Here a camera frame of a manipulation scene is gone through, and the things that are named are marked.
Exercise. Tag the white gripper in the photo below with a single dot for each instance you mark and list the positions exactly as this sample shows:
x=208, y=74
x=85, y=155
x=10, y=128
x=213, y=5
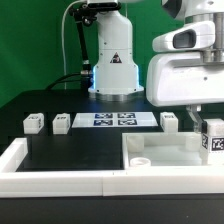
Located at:
x=183, y=79

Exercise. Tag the white square table top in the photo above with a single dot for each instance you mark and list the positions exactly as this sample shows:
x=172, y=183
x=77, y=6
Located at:
x=159, y=149

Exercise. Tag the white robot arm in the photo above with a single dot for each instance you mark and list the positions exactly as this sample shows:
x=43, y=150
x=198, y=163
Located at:
x=116, y=75

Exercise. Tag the white tag sheet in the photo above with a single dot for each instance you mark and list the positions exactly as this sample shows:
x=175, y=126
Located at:
x=114, y=119

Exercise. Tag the white U-shaped obstacle fence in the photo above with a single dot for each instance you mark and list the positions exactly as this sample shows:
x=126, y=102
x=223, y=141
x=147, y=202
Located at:
x=152, y=180

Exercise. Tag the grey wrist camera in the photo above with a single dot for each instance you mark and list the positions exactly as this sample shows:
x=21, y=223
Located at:
x=192, y=36

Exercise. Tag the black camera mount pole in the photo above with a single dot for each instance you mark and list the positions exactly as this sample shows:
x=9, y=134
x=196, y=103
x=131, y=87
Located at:
x=83, y=16

